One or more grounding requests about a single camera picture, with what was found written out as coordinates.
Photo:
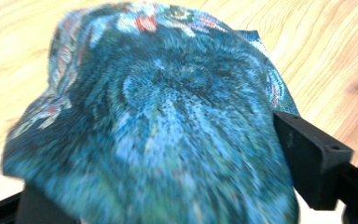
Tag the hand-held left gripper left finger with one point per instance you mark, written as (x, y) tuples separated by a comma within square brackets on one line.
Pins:
[(40, 208)]

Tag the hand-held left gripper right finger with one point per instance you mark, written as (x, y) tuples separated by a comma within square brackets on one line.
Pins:
[(310, 155)]

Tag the teal floral shirt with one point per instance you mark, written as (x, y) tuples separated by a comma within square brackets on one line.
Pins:
[(155, 124)]

